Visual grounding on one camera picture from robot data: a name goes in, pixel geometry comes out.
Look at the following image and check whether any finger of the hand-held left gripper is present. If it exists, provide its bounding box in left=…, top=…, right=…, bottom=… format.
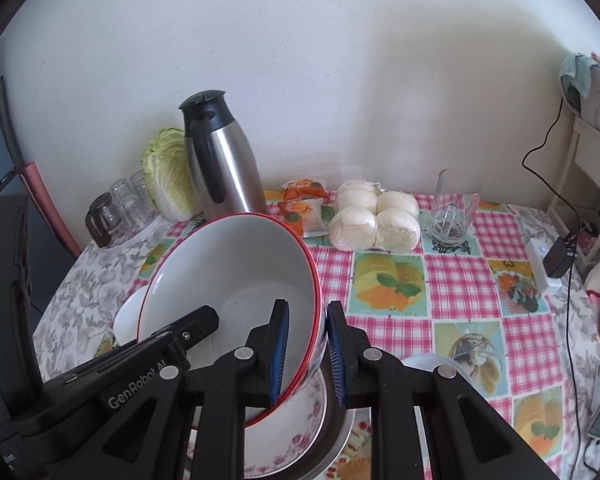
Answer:
left=112, top=306, right=220, bottom=357

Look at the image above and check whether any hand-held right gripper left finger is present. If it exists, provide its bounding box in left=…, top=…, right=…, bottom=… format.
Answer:
left=87, top=299, right=291, bottom=480

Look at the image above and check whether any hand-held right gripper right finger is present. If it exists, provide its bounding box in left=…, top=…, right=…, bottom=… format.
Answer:
left=326, top=301, right=556, bottom=480

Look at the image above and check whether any large stainless steel plate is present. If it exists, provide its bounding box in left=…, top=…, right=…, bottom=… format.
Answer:
left=182, top=400, right=357, bottom=480

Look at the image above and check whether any red-rimmed strawberry bowl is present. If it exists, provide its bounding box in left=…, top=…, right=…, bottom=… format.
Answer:
left=137, top=212, right=327, bottom=428

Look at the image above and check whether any plain white bowl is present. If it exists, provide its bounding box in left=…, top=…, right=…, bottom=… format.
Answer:
left=112, top=285, right=153, bottom=348

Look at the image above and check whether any pink floral plate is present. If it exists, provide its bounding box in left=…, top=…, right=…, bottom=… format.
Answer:
left=242, top=370, right=329, bottom=479

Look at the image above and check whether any pink wooden panel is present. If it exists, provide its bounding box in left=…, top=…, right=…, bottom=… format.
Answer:
left=20, top=160, right=81, bottom=258

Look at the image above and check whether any bag of white steamed buns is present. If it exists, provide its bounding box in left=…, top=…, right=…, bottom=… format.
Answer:
left=328, top=178, right=422, bottom=253

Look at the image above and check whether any orange and clear snack packet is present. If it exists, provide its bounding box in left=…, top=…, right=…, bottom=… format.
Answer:
left=278, top=199, right=337, bottom=238

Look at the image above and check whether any napa cabbage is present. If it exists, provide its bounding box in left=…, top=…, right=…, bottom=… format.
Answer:
left=140, top=127, right=203, bottom=222

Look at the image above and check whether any stainless steel thermos jug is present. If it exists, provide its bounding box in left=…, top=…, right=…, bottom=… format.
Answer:
left=178, top=90, right=268, bottom=218

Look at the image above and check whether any clear glass mug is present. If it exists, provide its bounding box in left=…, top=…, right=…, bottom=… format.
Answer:
left=426, top=168, right=482, bottom=247

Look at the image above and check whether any white power strip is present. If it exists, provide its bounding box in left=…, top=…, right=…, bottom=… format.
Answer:
left=525, top=238, right=563, bottom=296

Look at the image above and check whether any black power adapter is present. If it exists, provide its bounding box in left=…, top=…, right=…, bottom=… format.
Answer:
left=544, top=232, right=579, bottom=279

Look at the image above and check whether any cream wooden shelf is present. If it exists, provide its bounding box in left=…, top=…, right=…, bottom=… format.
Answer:
left=547, top=110, right=600, bottom=267

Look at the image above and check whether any teal cloth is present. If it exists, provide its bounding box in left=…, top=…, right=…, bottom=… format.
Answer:
left=559, top=52, right=600, bottom=111

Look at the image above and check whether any black power strip cable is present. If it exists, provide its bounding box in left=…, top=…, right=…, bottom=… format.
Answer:
left=562, top=260, right=600, bottom=473

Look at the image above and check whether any black adapter cable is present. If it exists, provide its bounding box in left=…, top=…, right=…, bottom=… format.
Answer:
left=522, top=95, right=583, bottom=241

